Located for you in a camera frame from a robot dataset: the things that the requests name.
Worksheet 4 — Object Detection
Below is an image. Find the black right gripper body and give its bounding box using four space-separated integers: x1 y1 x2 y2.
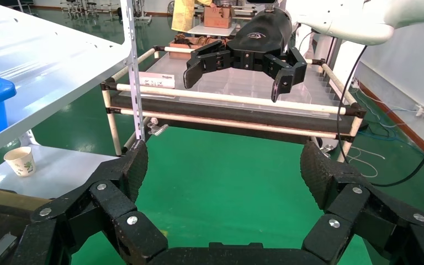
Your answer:
228 8 294 73

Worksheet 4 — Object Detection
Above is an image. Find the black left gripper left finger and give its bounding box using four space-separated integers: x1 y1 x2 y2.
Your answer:
10 139 169 265

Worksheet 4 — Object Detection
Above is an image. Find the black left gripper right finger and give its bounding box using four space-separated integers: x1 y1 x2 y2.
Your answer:
299 140 424 265

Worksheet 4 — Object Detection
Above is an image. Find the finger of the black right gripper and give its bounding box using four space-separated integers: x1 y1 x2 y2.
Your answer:
267 46 309 103
182 40 235 91

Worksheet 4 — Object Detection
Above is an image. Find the open carton with parts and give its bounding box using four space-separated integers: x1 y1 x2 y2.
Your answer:
168 34 213 61

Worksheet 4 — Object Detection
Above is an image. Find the clear plastic organizer box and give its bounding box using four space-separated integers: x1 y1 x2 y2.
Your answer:
120 55 345 118

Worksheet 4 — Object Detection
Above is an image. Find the brown cardboard carton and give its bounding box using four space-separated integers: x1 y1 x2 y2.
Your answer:
203 4 235 29

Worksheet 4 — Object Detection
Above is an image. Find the white printed label box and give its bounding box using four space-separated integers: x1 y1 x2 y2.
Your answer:
139 71 176 89

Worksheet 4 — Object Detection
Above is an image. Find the black mat wooden tray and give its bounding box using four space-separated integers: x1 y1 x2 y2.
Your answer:
0 184 52 265

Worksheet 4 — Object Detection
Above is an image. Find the person in yellow coat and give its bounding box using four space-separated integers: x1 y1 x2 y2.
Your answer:
171 0 216 34

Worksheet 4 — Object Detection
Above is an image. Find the perforated metal shelf strut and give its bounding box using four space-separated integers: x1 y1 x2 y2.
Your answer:
120 0 146 144

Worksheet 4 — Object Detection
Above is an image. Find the silver binder clip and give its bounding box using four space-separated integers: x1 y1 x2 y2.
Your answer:
146 116 169 137

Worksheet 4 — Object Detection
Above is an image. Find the white paper cup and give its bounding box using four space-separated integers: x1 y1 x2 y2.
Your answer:
3 146 37 178

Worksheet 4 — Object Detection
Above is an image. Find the green table cloth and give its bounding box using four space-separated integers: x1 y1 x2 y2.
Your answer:
69 124 377 265

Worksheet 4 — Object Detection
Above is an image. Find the white metal shelf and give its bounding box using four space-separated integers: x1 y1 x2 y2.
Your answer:
0 0 133 163

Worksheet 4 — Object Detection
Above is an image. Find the white floor cable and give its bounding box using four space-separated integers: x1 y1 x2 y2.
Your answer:
345 146 386 179

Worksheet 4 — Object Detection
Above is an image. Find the black hanging cable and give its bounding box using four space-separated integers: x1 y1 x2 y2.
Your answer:
336 45 424 188

